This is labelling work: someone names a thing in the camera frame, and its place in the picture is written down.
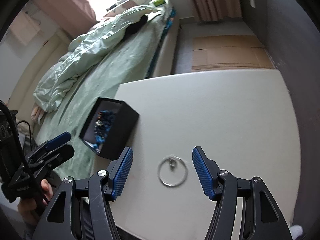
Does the blue bead bracelet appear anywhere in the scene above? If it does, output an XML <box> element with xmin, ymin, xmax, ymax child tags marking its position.
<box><xmin>93</xmin><ymin>109</ymin><xmax>116</xmax><ymax>151</ymax></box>

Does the black jewelry gift box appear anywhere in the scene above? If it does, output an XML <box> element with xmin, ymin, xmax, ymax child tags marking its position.
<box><xmin>79</xmin><ymin>98</ymin><xmax>139</xmax><ymax>160</ymax></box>

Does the silver ring bangle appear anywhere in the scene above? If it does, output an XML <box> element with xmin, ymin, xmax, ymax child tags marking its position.
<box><xmin>157</xmin><ymin>155</ymin><xmax>189</xmax><ymax>188</ymax></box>

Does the person's left hand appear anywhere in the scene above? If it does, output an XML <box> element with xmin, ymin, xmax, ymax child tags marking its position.
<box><xmin>17</xmin><ymin>179</ymin><xmax>53</xmax><ymax>226</ymax></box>

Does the light green crumpled duvet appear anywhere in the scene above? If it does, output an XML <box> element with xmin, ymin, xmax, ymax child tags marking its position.
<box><xmin>33</xmin><ymin>5</ymin><xmax>165</xmax><ymax>113</ymax></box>

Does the green bed sheet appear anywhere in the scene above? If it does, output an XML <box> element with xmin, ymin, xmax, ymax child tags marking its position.
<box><xmin>35</xmin><ymin>3</ymin><xmax>174</xmax><ymax>179</ymax></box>

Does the flattened cardboard sheet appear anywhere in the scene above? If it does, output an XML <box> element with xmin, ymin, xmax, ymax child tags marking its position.
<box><xmin>191</xmin><ymin>35</ymin><xmax>274</xmax><ymax>72</ymax></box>

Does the black cable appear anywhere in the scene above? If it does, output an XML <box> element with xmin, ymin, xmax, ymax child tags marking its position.
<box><xmin>15</xmin><ymin>120</ymin><xmax>34</xmax><ymax>145</ymax></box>

